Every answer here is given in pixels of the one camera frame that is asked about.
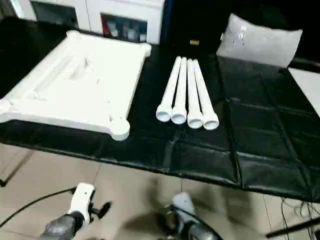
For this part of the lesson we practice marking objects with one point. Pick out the white plastic table top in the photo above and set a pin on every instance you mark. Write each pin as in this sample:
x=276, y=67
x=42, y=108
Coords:
x=75, y=100

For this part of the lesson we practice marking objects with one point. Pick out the white plastic table leg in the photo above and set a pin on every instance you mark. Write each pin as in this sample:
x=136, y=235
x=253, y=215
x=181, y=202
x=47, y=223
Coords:
x=203, y=100
x=181, y=95
x=193, y=100
x=172, y=82

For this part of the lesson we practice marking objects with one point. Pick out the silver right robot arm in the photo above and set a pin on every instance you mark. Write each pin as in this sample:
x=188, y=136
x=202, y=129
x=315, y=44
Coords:
x=200, y=231

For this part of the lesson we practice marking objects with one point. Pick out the black thin rod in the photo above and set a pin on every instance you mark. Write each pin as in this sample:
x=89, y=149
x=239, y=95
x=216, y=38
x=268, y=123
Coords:
x=15, y=172
x=295, y=227

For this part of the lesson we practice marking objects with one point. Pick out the black mat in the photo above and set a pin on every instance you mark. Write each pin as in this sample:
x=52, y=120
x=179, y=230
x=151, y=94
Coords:
x=250, y=125

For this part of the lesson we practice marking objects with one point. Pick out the small brass object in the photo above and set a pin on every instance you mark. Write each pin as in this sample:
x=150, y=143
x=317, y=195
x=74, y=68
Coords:
x=194, y=42

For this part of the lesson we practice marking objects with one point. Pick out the white cabinet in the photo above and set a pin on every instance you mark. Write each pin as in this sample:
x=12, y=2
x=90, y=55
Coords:
x=92, y=10

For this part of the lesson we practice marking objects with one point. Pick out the grey pillow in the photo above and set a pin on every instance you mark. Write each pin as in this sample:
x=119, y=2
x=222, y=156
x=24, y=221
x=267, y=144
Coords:
x=255, y=42

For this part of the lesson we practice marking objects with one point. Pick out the white flat board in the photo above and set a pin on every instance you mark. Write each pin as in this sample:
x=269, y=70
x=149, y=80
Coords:
x=307, y=87

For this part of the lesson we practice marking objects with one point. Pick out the black bar pink mark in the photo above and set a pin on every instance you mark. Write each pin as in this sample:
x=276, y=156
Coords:
x=307, y=64

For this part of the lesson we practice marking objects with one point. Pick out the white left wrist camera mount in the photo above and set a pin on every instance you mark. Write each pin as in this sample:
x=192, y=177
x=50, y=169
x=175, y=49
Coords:
x=82, y=200

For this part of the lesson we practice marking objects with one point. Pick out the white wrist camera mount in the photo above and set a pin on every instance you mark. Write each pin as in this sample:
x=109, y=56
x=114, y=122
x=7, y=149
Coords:
x=82, y=200
x=183, y=202

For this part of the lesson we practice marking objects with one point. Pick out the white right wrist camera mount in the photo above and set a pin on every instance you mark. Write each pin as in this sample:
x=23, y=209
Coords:
x=183, y=202

